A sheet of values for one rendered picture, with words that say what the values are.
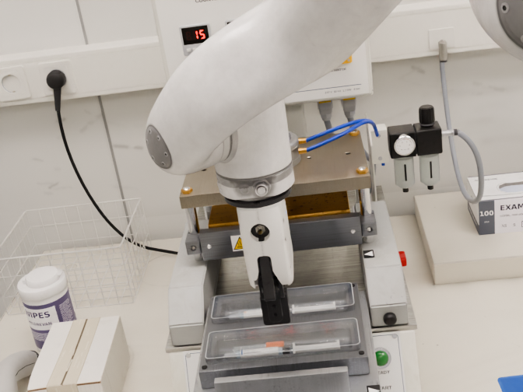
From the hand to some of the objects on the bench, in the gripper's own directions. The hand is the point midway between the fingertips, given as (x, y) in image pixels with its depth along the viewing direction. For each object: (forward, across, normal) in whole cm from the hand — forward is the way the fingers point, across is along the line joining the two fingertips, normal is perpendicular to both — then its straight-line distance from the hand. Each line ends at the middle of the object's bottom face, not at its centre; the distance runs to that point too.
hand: (275, 306), depth 93 cm
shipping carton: (+30, -26, -36) cm, 54 cm away
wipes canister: (+30, -42, -45) cm, 68 cm away
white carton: (+26, -63, +48) cm, 83 cm away
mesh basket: (+30, -64, -46) cm, 84 cm away
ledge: (+30, -62, +68) cm, 97 cm away
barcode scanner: (+30, -26, -49) cm, 63 cm away
